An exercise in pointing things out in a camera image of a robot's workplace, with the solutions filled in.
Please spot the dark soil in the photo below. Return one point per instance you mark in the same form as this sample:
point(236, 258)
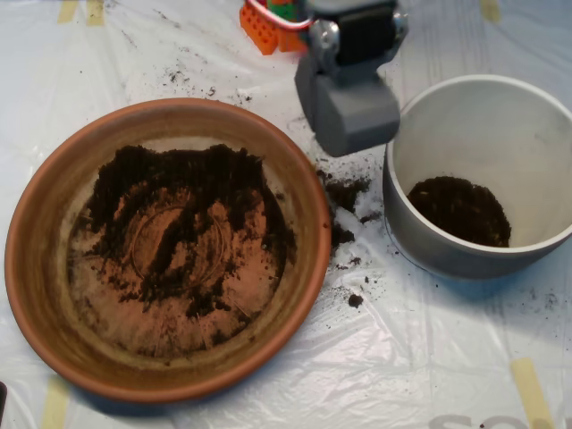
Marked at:
point(460, 214)
point(116, 179)

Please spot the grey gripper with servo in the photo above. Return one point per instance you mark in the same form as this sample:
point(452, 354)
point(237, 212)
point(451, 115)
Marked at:
point(353, 117)

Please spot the terracotta saucer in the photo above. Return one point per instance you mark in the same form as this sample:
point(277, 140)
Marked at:
point(44, 286)

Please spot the black object at edge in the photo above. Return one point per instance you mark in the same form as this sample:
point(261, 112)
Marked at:
point(2, 397)

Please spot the dark brown crumb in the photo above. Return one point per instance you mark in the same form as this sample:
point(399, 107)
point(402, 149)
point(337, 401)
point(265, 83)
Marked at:
point(355, 300)

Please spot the spilled soil pile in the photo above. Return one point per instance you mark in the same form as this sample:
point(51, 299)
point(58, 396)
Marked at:
point(346, 192)

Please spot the white ceramic pot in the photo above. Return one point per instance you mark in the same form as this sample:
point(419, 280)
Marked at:
point(491, 134)

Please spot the clear plastic cover sheet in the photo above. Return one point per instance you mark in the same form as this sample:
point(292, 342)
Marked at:
point(402, 357)

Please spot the beige masking tape strip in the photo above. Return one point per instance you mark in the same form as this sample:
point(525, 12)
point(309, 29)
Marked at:
point(95, 11)
point(56, 402)
point(532, 393)
point(67, 11)
point(490, 9)

